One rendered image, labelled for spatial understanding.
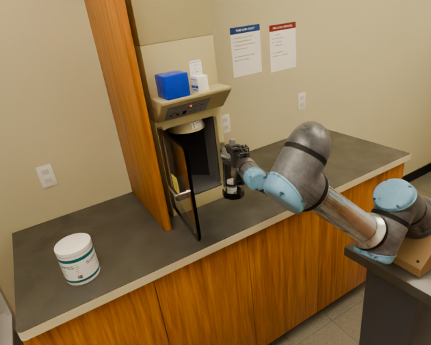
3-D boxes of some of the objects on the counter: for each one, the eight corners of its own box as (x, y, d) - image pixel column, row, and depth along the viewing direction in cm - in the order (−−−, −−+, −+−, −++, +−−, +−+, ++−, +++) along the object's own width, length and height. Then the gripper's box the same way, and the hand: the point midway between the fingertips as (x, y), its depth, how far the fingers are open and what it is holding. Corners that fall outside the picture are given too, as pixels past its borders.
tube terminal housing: (154, 197, 181) (121, 44, 148) (206, 178, 194) (187, 34, 161) (173, 217, 161) (139, 46, 128) (230, 194, 174) (213, 34, 141)
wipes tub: (63, 271, 134) (51, 241, 128) (96, 258, 139) (86, 228, 133) (68, 291, 124) (55, 259, 117) (104, 276, 129) (94, 244, 122)
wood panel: (132, 191, 190) (51, -127, 129) (137, 189, 191) (59, -127, 131) (165, 232, 150) (72, -199, 90) (172, 229, 152) (84, -197, 91)
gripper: (265, 151, 130) (249, 136, 149) (224, 155, 127) (213, 139, 146) (264, 172, 133) (249, 155, 152) (225, 176, 131) (214, 158, 149)
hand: (232, 154), depth 149 cm, fingers closed on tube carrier, 10 cm apart
